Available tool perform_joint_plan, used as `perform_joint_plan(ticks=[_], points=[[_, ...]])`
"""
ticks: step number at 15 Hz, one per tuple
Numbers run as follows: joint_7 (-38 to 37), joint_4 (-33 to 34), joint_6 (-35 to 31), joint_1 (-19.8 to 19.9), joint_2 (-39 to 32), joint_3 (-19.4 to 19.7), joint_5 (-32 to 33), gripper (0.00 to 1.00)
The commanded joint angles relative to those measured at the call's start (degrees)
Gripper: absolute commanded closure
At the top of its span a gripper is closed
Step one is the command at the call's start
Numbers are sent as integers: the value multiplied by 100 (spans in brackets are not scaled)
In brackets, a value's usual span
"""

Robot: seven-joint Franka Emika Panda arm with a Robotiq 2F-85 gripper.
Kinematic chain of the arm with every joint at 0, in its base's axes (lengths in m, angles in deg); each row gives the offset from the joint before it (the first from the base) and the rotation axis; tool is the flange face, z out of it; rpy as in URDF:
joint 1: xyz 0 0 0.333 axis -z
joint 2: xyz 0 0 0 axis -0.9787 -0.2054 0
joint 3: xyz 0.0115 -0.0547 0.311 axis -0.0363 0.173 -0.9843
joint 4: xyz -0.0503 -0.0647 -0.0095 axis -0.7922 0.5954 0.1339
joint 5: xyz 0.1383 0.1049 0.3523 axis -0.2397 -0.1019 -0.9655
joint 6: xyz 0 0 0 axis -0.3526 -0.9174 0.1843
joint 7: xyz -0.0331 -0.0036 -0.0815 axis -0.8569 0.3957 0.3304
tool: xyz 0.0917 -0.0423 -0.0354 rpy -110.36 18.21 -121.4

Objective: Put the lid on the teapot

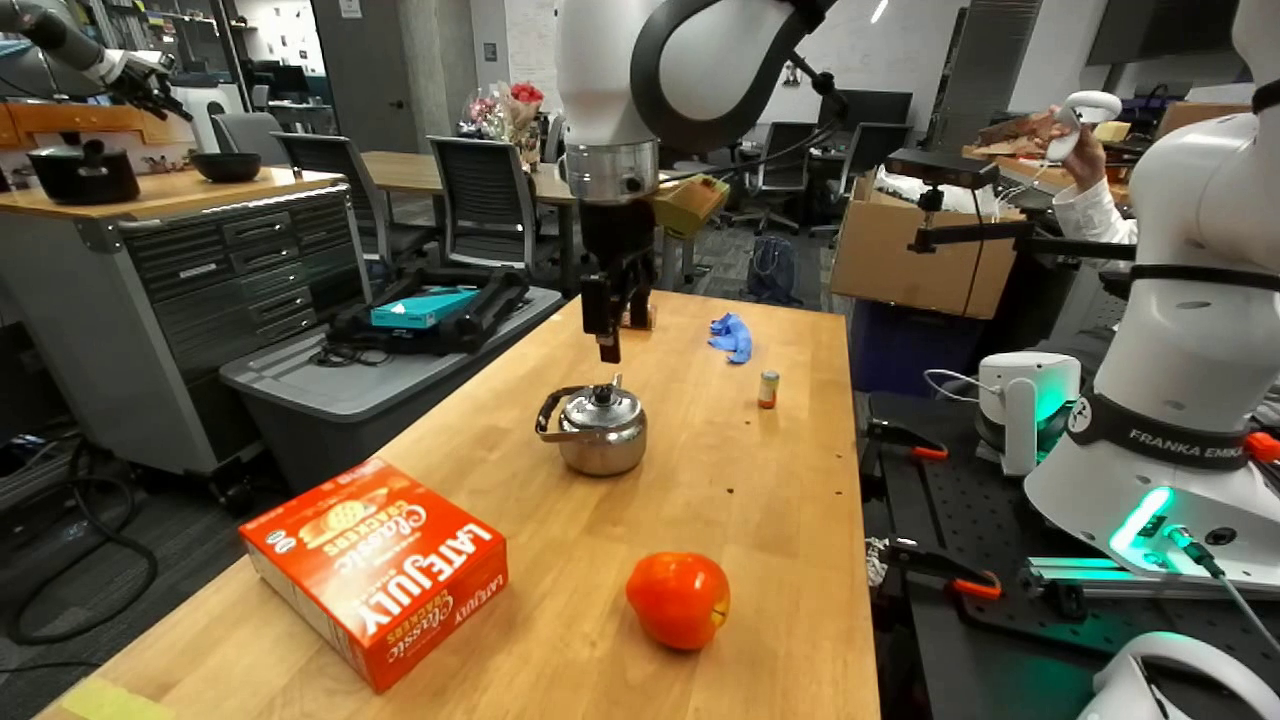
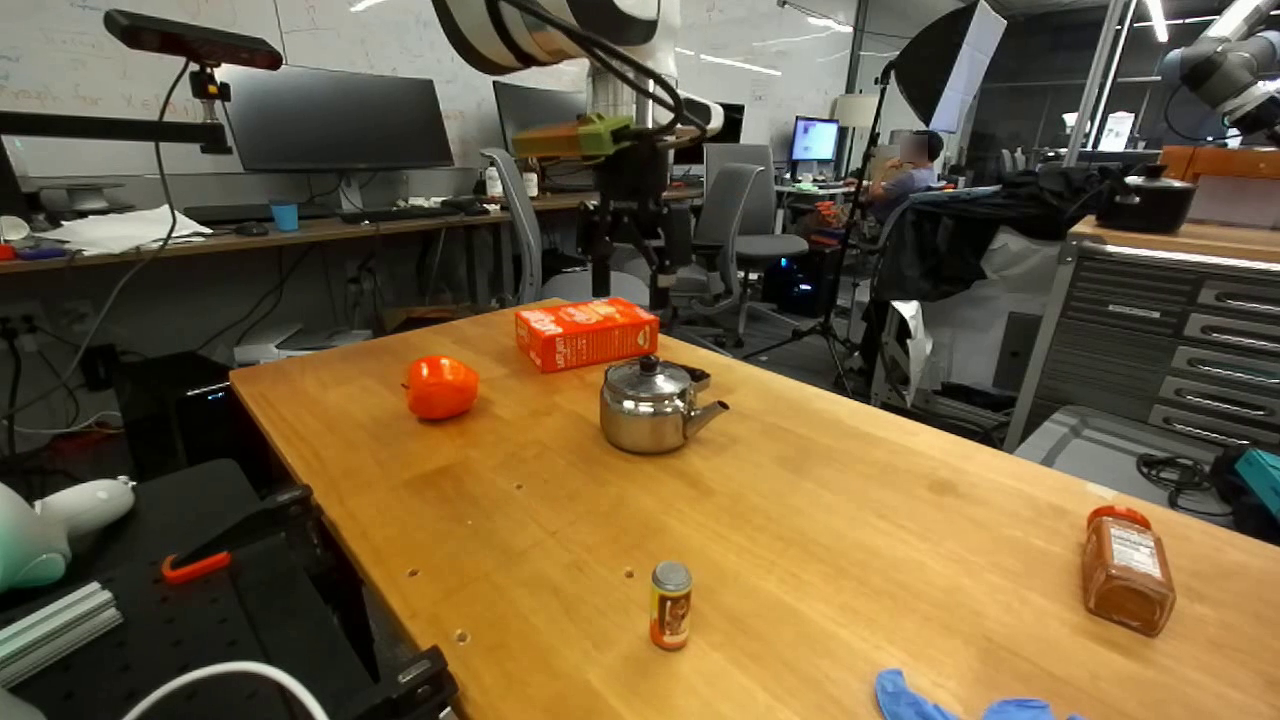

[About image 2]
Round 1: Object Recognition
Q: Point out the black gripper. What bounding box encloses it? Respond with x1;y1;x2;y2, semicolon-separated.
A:
597;127;670;253

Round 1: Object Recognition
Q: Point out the silver teapot lid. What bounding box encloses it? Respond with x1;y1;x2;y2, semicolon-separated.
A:
604;352;696;404

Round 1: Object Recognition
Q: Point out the stainless steel teapot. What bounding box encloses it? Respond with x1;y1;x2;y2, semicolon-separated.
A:
597;357;733;459

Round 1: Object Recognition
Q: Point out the gray office chair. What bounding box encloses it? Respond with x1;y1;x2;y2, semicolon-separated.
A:
690;139;810;337

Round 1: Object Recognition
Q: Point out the orange cracker box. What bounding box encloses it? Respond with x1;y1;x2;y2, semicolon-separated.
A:
513;292;662;376

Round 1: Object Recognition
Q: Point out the lit computer monitor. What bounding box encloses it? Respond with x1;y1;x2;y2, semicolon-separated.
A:
788;110;847;168

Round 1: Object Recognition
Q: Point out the red orange tomato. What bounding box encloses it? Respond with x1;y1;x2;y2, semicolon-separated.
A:
400;352;485;426

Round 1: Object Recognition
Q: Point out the seated background person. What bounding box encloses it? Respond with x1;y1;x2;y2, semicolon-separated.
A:
810;127;953;253

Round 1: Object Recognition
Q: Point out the large dark computer monitor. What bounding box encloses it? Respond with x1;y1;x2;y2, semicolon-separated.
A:
214;66;454;174

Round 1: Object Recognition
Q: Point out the black cloth pile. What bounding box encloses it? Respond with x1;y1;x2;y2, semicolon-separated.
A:
872;170;1125;302

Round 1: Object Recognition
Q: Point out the black photo softbox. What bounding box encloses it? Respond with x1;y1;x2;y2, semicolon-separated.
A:
874;0;1012;135

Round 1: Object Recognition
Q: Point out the long wooden office desk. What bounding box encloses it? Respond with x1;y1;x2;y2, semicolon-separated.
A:
0;182;711;275

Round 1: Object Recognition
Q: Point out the black computer tower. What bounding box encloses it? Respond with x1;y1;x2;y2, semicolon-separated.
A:
113;352;262;485

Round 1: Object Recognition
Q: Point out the black cooking pot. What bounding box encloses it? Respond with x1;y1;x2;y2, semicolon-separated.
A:
1093;170;1201;235

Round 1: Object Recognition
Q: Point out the white paper stack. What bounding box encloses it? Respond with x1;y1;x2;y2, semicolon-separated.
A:
36;202;213;254

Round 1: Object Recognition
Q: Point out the gray drawer cabinet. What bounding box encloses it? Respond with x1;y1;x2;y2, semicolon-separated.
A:
1002;215;1280;457

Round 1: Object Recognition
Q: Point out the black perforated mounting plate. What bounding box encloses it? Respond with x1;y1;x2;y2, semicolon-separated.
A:
0;457;402;720

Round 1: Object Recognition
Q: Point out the blue nitrile glove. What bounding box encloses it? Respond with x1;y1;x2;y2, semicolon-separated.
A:
872;662;1093;720

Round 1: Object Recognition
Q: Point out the brown sauce bottle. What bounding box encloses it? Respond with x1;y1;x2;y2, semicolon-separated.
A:
1075;501;1181;641

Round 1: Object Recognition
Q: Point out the aluminum extrusion bar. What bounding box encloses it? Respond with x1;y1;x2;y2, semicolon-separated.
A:
0;577;126;692

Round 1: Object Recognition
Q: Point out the black stereo camera bar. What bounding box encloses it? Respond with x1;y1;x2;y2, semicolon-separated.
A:
99;5;286;74

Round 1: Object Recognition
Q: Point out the white curved cable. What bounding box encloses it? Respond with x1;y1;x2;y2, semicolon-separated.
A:
115;657;330;720

